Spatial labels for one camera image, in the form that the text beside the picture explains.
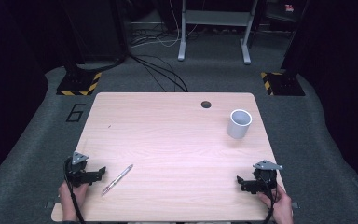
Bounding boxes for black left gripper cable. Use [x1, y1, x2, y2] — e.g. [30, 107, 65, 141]
[62, 158, 86, 224]

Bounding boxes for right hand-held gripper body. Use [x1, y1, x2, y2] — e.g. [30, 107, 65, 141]
[249, 160, 283, 196]

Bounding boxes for black cabinet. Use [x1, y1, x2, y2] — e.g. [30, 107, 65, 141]
[59, 0, 129, 64]

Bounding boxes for silver pen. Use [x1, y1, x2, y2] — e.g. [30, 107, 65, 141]
[101, 163, 134, 197]

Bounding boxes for grey metal stand frame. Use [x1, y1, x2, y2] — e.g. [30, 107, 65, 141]
[177, 0, 259, 65]

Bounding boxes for person's left hand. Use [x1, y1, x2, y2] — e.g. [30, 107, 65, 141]
[58, 181, 90, 218]

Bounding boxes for black floor cables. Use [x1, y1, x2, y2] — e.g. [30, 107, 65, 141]
[126, 28, 189, 93]

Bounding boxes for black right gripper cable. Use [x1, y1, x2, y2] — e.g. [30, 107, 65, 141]
[257, 174, 276, 224]

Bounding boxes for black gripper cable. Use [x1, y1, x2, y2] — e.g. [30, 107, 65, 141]
[62, 158, 86, 224]
[257, 174, 276, 224]

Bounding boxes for black stand base hazard tape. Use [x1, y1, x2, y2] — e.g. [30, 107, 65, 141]
[259, 71, 307, 97]
[56, 68, 103, 97]

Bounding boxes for white floor cables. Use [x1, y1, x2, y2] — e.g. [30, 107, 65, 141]
[130, 0, 207, 49]

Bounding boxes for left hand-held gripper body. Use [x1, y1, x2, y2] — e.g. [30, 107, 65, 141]
[63, 151, 98, 189]

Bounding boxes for white cup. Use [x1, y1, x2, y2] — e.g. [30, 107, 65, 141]
[226, 108, 254, 140]

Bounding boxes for person's right hand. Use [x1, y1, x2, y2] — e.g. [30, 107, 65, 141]
[256, 183, 294, 218]

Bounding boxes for dark box with red label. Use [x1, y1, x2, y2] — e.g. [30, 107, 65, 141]
[265, 0, 309, 22]

